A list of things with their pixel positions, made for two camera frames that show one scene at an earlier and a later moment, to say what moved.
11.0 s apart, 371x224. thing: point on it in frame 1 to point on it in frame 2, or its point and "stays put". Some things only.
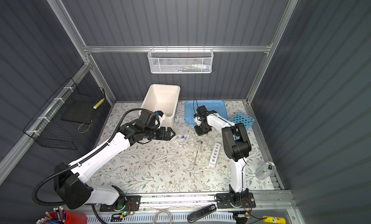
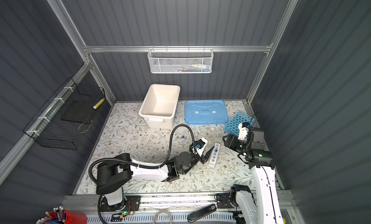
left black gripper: [168, 136] to [205, 158]
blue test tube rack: [241, 117] stays put
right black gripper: [199, 133] to [231, 140]
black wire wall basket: [70, 109] stays put
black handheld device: [201, 212] stays put
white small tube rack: [213, 161] stays put
